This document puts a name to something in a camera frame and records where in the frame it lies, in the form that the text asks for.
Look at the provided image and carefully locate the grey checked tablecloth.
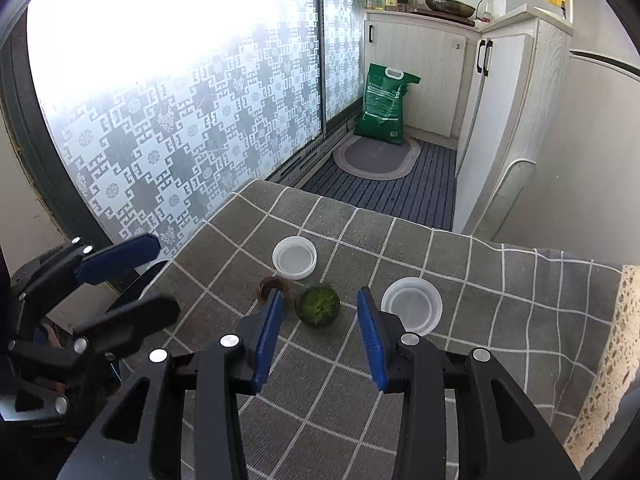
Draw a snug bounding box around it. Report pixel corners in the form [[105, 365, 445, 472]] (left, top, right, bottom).
[[85, 180, 640, 480]]

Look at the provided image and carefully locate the grey oval floor mat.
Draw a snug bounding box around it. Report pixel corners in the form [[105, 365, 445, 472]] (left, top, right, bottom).
[[334, 134, 423, 181]]

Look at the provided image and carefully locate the patterned frosted sliding door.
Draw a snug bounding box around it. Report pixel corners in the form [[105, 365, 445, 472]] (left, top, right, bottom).
[[320, 0, 377, 127], [0, 0, 327, 263]]

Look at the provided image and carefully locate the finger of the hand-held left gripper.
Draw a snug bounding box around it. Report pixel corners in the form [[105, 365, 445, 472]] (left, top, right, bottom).
[[7, 296, 181, 363], [10, 232, 162, 311]]

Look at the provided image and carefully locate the brown ring scrap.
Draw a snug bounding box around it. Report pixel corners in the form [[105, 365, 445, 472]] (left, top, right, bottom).
[[256, 276, 296, 311]]

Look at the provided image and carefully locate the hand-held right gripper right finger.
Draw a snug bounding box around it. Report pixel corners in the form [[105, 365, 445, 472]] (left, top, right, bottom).
[[356, 286, 581, 480]]

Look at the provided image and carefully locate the tall white cabinet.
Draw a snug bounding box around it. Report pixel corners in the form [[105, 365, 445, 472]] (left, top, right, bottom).
[[454, 4, 575, 241]]

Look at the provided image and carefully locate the silver refrigerator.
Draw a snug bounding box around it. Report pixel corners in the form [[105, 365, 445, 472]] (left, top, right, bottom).
[[495, 47, 640, 267]]

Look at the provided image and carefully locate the round green fruit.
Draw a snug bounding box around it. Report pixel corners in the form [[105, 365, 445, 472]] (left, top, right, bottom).
[[295, 284, 341, 328]]

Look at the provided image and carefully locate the white curved board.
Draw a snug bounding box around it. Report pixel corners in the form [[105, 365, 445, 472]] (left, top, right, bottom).
[[492, 157, 539, 243]]

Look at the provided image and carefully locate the white plastic lid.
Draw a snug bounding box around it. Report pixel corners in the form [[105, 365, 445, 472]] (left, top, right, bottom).
[[272, 236, 318, 281], [381, 277, 444, 337]]

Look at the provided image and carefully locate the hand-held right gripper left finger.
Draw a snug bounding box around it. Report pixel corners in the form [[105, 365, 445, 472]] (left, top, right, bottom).
[[57, 287, 285, 480]]

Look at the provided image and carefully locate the flat cooktop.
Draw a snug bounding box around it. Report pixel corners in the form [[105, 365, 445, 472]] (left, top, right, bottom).
[[414, 7, 477, 27]]

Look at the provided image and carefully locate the green rice bag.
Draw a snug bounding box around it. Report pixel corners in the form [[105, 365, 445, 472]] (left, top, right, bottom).
[[354, 62, 422, 145]]

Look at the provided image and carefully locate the dark frying pan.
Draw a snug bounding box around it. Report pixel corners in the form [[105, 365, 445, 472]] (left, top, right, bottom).
[[419, 0, 477, 19]]

